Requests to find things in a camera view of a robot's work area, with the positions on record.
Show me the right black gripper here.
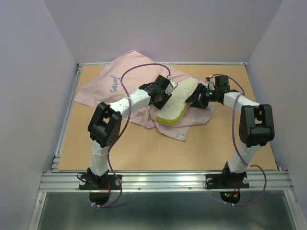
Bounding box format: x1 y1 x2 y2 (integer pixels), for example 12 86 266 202
184 83 218 109

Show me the cream yellow pillow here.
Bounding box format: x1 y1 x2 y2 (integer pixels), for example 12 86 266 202
156 77 199 127

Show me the pink cartoon pillowcase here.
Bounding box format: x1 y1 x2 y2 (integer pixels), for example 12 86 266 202
74 51 214 141

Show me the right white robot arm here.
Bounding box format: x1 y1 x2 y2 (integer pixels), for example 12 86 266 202
186 74 275 189

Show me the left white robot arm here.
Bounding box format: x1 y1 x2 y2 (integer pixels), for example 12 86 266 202
84 75 178 189

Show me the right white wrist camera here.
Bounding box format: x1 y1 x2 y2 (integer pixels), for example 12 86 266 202
205 75 215 91

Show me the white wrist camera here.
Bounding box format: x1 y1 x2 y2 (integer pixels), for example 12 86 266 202
205 75 215 91
165 76 178 94

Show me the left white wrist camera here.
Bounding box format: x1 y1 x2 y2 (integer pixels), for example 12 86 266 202
165 76 178 94

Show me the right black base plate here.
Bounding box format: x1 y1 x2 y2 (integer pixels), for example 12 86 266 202
205 173 249 190

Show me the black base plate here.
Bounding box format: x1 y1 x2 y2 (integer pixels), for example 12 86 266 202
205 173 249 190
76 173 122 190

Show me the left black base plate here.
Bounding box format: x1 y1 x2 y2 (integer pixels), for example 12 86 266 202
76 173 122 190

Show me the aluminium front rail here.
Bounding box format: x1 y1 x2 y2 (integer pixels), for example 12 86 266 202
38 171 294 192

